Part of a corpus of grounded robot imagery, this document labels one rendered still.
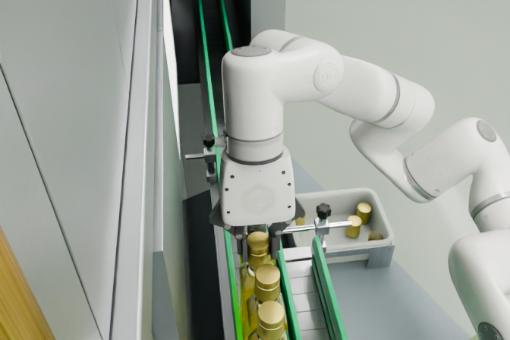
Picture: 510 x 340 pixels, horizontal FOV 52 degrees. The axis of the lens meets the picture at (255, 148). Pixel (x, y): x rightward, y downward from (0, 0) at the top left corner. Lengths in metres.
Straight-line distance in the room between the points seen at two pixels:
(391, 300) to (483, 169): 0.44
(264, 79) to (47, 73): 0.36
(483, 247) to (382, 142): 0.22
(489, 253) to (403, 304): 0.44
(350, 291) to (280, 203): 0.56
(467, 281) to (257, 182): 0.34
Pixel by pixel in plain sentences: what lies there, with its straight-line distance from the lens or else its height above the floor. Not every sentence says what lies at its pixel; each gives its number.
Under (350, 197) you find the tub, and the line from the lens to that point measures 1.31.
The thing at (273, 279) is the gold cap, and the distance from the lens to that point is 0.73.
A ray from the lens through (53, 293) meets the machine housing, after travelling 0.29.
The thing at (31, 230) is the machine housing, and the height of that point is 1.58.
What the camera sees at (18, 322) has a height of 1.62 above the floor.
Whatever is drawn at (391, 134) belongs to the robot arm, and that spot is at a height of 1.22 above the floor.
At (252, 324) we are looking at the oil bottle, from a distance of 0.79.
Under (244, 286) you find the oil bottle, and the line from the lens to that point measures 0.82.
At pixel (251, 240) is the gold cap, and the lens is 0.77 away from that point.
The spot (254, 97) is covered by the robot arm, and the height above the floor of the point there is 1.39.
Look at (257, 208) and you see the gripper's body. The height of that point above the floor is 1.24.
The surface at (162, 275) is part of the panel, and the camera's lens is 0.60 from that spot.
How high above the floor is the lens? 1.76
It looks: 41 degrees down
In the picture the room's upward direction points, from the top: straight up
